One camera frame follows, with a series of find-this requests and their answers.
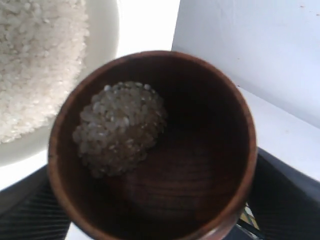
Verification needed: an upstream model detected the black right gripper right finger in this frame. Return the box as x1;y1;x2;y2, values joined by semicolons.
236;149;320;240

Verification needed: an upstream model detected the brown wooden cup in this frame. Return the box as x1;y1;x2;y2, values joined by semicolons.
47;51;258;240

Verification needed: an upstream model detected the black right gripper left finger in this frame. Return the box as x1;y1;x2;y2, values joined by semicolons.
0;166;71;240

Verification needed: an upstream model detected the small cream ceramic bowl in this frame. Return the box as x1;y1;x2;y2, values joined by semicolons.
0;0;120;166

